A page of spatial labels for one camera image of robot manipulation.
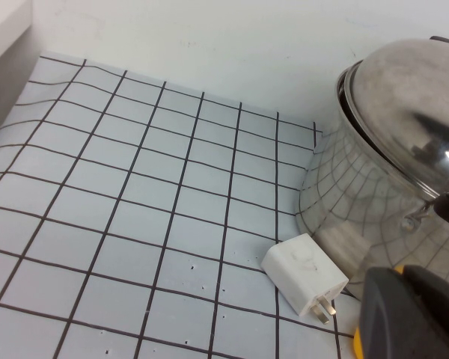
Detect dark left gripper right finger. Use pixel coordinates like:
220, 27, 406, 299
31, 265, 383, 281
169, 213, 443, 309
402, 264, 449, 336

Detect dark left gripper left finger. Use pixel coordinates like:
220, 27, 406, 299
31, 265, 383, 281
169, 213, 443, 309
360, 267, 449, 359

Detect stainless steel lid black knob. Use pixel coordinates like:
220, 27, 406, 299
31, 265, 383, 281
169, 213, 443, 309
336, 37, 449, 199

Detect white charger plug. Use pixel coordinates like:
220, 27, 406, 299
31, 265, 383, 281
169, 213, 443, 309
260, 233, 349, 325

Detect white black-grid table mat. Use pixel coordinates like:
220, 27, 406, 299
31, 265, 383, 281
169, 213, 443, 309
0, 55, 364, 359

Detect stainless steel pot black handles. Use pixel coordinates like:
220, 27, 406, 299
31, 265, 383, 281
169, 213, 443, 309
294, 35, 449, 300

